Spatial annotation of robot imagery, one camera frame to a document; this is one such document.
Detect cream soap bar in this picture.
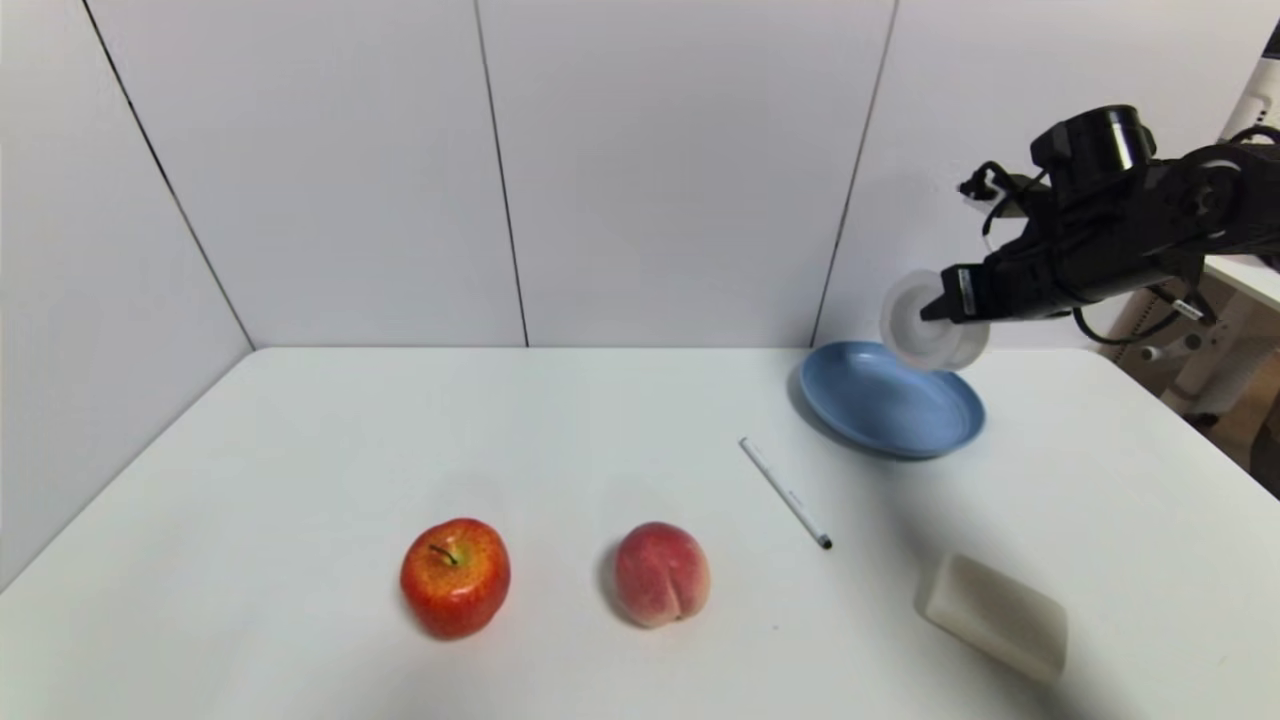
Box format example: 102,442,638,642
917,552,1069,686

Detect white round plastic container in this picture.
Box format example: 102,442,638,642
880,268,991,373

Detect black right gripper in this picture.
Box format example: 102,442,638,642
919,232,1064,324

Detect pink peach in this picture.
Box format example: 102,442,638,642
613,521,712,629

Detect blue plate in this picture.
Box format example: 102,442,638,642
799,341,987,460

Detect white marker pen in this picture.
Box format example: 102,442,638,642
739,437,833,550

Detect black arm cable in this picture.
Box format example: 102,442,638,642
1072,285,1201,347

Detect red apple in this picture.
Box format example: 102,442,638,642
400,517,512,641

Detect beige stand with knob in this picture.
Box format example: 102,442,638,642
1140,270,1280,421

